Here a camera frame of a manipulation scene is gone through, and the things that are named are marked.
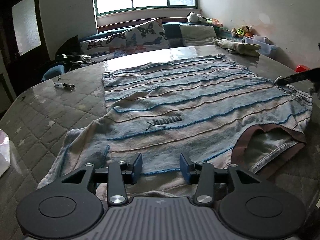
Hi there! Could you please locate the blue striped sweater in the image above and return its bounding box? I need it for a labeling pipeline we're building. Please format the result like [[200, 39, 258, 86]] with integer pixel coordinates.
[[39, 55, 313, 196]]

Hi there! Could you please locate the red plastic stool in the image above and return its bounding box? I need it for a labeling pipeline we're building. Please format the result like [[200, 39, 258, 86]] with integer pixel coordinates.
[[295, 64, 310, 73]]

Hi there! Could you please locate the clear plastic storage box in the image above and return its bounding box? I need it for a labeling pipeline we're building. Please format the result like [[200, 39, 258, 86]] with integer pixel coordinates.
[[242, 35, 278, 58]]

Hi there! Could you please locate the folded cream yellow garment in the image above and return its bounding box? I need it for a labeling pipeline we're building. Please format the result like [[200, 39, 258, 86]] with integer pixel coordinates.
[[214, 38, 261, 57]]

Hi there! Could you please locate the small plush toys group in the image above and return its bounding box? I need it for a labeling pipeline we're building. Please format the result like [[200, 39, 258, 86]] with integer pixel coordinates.
[[232, 25, 253, 38]]

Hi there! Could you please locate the orange green plush toy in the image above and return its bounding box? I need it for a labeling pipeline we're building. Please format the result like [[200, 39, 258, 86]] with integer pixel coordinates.
[[207, 18, 223, 28]]

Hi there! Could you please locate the small metal object on table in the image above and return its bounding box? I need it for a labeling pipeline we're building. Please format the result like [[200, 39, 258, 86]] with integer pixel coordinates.
[[54, 82, 75, 90]]

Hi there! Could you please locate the blue chair back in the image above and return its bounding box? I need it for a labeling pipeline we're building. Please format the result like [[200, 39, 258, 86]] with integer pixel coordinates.
[[41, 64, 65, 81]]

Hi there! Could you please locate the white grey pillow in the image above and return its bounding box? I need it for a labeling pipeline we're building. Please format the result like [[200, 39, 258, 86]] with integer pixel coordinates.
[[180, 24, 217, 47]]

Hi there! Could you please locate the long butterfly print cushion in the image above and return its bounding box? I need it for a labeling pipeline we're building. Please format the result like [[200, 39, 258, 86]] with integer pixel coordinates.
[[80, 33, 126, 57]]

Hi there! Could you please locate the white plush toy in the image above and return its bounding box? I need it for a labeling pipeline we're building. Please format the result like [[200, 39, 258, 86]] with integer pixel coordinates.
[[187, 12, 207, 24]]

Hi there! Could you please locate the black bag on bench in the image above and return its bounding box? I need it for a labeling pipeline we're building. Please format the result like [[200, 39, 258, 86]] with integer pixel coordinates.
[[54, 35, 81, 72]]

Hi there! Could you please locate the butterfly print pillow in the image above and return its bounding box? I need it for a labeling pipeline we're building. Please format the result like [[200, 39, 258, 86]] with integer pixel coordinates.
[[124, 18, 171, 54]]

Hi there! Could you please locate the dark wooden door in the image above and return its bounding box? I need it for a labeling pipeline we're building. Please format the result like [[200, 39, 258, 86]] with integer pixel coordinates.
[[1, 0, 49, 95]]

